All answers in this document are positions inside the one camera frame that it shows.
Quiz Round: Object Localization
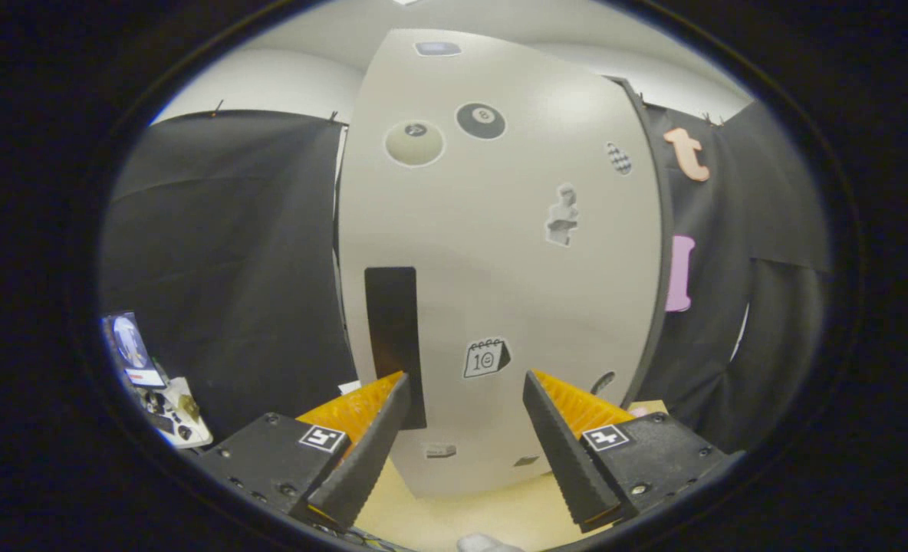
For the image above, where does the black backdrop cloth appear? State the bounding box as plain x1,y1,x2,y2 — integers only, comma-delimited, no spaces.
100,100,834,453

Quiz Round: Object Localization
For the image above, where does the tablet with lit screen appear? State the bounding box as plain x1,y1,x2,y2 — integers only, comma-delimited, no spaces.
103,310,169,389

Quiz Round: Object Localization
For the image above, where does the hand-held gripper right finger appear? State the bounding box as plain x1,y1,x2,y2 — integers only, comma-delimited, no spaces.
523,369,746,534

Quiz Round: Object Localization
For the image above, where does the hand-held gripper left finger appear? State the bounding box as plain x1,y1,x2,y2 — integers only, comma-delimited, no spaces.
193,371,411,534

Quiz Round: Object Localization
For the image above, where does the grey shoe cabinet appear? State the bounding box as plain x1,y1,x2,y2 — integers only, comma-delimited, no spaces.
611,75,676,407

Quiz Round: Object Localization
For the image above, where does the black door handle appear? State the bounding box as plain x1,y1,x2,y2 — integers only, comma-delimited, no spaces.
364,266,428,430

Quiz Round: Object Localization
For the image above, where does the light grey shoe cabinet door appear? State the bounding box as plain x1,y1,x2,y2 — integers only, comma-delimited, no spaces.
337,29,663,499

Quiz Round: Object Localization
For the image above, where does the white cluttered device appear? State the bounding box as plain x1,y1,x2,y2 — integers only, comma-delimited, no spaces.
136,374,214,449

